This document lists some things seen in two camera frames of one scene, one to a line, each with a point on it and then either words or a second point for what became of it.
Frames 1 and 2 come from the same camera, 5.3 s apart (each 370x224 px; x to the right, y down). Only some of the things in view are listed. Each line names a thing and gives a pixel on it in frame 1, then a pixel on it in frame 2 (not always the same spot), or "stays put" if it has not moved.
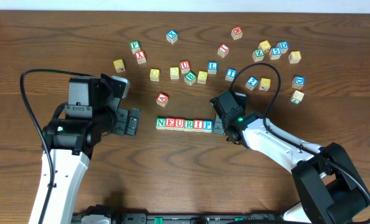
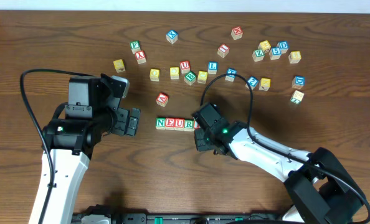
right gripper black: [219, 125] -> [200, 140]
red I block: [198, 125] stays put
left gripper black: [123, 121] stays put
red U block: [179, 124] stays put
